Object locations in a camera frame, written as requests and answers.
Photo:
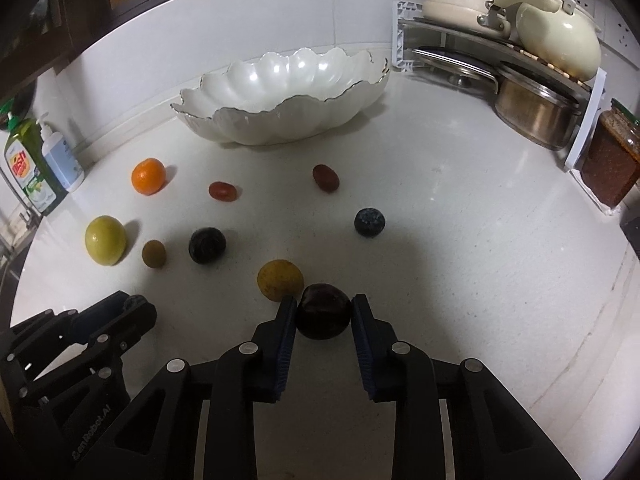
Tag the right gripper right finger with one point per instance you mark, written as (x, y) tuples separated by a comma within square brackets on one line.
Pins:
[(390, 369)]

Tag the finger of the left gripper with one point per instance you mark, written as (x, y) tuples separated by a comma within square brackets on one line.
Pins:
[(125, 331), (79, 327)]

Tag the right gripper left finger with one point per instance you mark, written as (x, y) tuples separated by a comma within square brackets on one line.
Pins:
[(257, 370)]

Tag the small olive-brown fruit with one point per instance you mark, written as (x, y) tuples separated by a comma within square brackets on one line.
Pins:
[(154, 254)]

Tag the yellow-green round fruit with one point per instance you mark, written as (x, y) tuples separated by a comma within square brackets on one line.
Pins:
[(105, 240)]

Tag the yellow-orange round fruit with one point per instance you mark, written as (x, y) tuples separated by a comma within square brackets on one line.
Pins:
[(279, 278)]

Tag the dark purple plum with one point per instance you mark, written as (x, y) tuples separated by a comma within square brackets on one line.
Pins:
[(207, 245)]

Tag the orange tangerine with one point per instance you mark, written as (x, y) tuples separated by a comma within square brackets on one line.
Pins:
[(148, 177)]

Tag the dark blueberry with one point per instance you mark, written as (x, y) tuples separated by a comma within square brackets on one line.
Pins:
[(369, 222)]

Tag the chrome kitchen faucet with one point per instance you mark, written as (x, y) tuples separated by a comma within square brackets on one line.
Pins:
[(26, 211)]

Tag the white pump soap bottle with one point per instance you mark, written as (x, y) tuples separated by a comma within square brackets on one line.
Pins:
[(60, 158)]

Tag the green dish soap bottle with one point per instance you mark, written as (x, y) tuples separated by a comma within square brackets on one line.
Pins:
[(26, 162)]

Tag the white scalloped ceramic bowl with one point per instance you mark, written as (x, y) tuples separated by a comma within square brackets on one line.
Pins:
[(283, 98)]

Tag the stainless steel stock pot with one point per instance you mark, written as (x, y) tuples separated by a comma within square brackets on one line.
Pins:
[(534, 108)]

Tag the glass jar of chili sauce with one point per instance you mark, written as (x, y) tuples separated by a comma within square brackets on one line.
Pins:
[(611, 166)]

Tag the glass pot lid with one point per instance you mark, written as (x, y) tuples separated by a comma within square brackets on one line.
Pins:
[(461, 69)]

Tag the white metal corner rack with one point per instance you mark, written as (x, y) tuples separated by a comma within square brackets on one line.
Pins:
[(412, 30)]

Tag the wooden bead trivet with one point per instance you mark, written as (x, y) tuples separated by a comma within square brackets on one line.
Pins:
[(549, 65)]

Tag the cream ceramic teapot pot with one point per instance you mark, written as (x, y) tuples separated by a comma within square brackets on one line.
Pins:
[(559, 32)]

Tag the cream saucepan with handle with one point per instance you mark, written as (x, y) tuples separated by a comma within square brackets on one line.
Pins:
[(474, 16)]

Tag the white wall power socket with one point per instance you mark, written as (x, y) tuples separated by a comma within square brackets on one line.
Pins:
[(618, 36)]

